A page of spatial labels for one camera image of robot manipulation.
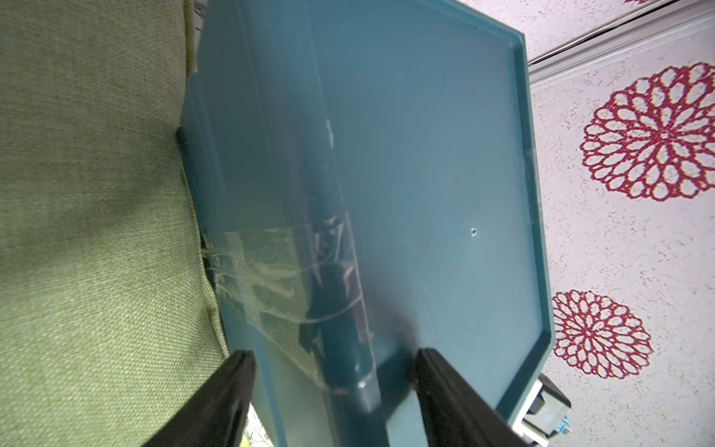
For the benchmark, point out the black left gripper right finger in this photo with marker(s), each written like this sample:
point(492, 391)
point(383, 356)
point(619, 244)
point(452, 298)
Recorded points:
point(453, 413)

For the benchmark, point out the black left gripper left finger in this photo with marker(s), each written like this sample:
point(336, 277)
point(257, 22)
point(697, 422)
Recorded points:
point(217, 413)

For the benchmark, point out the teal drawer cabinet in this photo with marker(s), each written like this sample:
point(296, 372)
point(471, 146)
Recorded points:
point(365, 182)

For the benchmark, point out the green cushion pillow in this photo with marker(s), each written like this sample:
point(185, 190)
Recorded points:
point(108, 322)

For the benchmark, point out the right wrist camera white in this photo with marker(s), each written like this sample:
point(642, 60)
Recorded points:
point(544, 416)

